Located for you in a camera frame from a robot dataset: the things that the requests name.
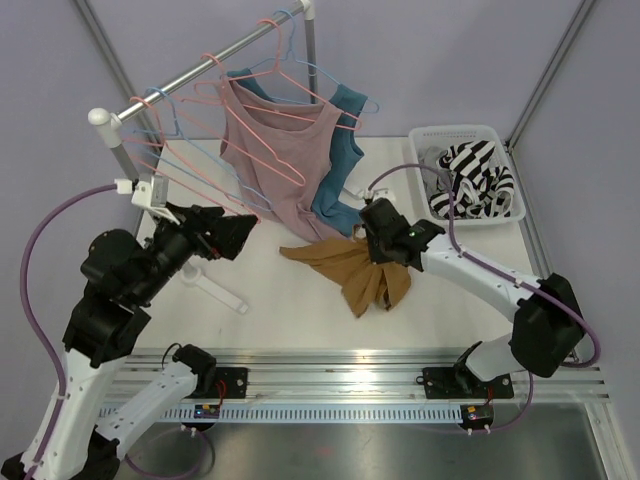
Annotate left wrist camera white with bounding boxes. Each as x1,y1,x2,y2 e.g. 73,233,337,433
114,174,179,224

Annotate pink hanger of mauve top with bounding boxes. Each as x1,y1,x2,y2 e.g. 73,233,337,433
193,17,362,132

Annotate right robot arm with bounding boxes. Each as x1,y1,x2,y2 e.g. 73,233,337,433
360,199,585,400

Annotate white plastic basket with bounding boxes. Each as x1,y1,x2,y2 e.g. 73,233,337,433
409,124,526,227

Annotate black white striped tank top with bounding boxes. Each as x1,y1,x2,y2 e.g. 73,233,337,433
428,140,515,220

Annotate teal blue tank top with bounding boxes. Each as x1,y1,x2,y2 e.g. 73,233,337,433
227,68,367,236

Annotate blue hanger of teal top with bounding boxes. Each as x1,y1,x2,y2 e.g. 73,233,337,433
249,8,377,112

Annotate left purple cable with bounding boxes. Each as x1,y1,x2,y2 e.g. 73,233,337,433
0,183,214,476

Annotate white slotted cable duct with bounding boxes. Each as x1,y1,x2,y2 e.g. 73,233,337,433
97,404,464,424

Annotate mauve pink tank top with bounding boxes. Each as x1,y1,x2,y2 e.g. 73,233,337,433
216,78,341,242

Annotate metal clothes rack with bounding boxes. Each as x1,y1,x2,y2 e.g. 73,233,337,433
88,1,316,315

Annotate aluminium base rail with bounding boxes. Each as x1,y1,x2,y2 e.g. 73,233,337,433
106,348,611,404

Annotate grey tank top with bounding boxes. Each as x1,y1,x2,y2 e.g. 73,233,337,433
417,146,452,197

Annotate mustard tank top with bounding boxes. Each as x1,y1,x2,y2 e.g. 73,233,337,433
279,238,412,318

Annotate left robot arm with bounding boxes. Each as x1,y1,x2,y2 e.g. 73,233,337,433
1,205,258,479

